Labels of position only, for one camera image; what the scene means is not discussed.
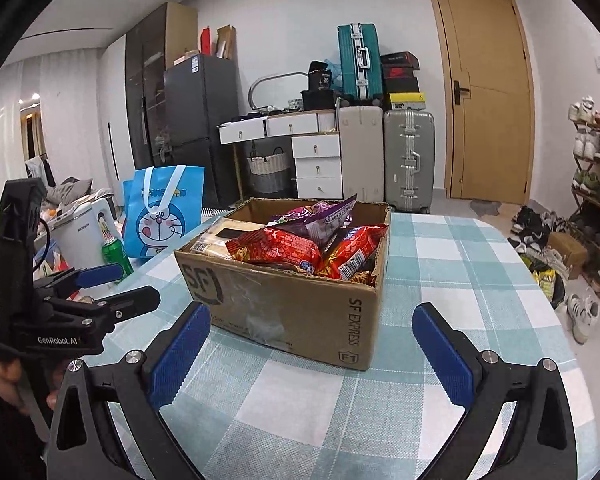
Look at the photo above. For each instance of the grey clothes pile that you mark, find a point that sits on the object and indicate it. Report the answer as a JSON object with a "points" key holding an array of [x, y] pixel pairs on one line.
{"points": [[70, 191]]}

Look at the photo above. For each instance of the white sheer curtain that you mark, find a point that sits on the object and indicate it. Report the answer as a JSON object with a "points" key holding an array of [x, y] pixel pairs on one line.
{"points": [[70, 125]]}

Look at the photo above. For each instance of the blue plastic bag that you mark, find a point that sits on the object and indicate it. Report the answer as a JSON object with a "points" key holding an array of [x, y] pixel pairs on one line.
{"points": [[336, 72]]}

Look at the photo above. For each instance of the dark grey refrigerator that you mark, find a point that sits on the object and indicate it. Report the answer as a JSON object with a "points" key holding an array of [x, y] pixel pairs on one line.
{"points": [[200, 100]]}

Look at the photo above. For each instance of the silver suitcase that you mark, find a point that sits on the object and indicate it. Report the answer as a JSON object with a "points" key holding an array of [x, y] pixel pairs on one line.
{"points": [[407, 160]]}

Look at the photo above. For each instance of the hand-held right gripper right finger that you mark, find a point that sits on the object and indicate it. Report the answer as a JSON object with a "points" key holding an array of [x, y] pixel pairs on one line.
{"points": [[445, 360]]}

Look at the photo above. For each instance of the person's left forearm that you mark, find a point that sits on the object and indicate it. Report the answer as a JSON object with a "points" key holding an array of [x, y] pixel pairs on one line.
{"points": [[0, 440]]}

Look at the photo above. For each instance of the yellow black shoe box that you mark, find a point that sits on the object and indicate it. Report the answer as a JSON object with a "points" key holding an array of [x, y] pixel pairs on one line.
{"points": [[406, 101]]}

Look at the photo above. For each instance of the flat cardboard box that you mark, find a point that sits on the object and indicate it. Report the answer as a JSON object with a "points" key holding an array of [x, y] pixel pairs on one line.
{"points": [[186, 58]]}

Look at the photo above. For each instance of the green drink can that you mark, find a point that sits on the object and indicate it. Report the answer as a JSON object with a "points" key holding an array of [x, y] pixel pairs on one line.
{"points": [[115, 257]]}

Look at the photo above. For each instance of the white sneaker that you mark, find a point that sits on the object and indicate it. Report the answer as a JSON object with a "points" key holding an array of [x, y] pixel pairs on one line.
{"points": [[576, 305], [587, 325]]}

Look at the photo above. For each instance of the person's left hand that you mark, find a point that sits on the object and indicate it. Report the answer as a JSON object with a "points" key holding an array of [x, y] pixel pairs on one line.
{"points": [[2, 380]]}

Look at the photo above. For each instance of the purple bear snack bag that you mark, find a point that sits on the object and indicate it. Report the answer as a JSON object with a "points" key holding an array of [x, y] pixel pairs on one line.
{"points": [[305, 220]]}

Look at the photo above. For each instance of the white electric appliance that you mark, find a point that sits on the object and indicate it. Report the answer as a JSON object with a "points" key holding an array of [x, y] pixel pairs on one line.
{"points": [[80, 235]]}

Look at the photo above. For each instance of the pile of shoes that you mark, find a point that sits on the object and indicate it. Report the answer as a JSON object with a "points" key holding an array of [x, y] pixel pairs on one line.
{"points": [[527, 225]]}

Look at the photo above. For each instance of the red chip bag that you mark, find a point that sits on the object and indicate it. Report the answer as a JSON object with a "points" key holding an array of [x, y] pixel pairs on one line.
{"points": [[270, 250]]}

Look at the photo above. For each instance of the arched mirror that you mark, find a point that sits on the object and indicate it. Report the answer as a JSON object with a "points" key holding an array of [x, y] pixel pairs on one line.
{"points": [[275, 91]]}

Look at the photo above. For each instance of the white wardrobe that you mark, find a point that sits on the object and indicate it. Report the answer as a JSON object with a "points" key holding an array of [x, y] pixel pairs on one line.
{"points": [[116, 110]]}

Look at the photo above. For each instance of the red black shoe box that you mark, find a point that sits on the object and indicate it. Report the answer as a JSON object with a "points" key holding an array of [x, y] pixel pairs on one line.
{"points": [[400, 72]]}

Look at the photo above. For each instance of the red paper box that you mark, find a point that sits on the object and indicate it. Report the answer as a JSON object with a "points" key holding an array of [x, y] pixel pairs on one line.
{"points": [[206, 41]]}

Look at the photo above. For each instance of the red cookie packet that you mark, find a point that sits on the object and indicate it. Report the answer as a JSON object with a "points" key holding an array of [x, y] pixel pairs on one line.
{"points": [[352, 250]]}

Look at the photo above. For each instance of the black storage box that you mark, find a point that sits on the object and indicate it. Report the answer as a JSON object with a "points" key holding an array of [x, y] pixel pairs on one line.
{"points": [[319, 100]]}

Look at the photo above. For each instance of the grey door mat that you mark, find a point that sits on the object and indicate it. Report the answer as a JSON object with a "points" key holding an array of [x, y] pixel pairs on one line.
{"points": [[485, 206]]}

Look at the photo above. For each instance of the teal suitcase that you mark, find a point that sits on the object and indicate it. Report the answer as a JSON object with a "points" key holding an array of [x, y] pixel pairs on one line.
{"points": [[357, 60]]}

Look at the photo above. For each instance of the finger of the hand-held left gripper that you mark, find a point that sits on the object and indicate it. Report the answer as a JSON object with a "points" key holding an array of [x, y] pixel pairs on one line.
{"points": [[100, 274], [135, 300]]}

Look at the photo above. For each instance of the white drawer desk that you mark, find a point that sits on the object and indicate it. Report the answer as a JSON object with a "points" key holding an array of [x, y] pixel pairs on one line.
{"points": [[315, 165]]}

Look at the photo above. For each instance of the beige suitcase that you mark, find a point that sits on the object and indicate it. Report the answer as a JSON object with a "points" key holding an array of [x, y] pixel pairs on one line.
{"points": [[360, 155]]}

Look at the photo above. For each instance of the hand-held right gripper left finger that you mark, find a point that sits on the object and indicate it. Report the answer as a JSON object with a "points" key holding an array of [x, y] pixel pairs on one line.
{"points": [[177, 355]]}

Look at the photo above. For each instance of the plaid tablecloth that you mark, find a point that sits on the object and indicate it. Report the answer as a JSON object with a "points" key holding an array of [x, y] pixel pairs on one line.
{"points": [[455, 270]]}

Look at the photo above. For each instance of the blue cartoon tote bag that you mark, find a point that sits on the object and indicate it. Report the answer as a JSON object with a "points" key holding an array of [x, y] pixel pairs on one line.
{"points": [[162, 225]]}

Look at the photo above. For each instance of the brown cardboard piece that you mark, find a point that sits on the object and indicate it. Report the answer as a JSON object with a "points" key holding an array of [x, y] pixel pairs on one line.
{"points": [[225, 41]]}

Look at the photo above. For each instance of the woven laundry basket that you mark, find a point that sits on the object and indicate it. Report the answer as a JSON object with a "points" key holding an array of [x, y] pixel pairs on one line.
{"points": [[269, 172]]}

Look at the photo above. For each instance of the clear cracker packet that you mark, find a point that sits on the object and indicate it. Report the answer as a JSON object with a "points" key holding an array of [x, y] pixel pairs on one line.
{"points": [[215, 242]]}

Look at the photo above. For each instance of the dark glass cabinet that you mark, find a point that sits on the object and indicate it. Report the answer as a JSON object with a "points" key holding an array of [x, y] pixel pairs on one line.
{"points": [[145, 85]]}

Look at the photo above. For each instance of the yellow plastic bag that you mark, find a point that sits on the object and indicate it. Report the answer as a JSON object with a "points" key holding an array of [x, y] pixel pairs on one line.
{"points": [[545, 285]]}

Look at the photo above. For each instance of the black printed carton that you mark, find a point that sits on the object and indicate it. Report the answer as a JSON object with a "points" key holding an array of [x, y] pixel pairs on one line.
{"points": [[319, 76]]}

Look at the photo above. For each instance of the wooden door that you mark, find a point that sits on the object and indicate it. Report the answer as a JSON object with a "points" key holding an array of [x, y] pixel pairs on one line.
{"points": [[490, 110]]}

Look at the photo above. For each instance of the small brown cardboard box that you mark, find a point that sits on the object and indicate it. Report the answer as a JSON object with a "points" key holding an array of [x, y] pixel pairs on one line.
{"points": [[567, 252]]}

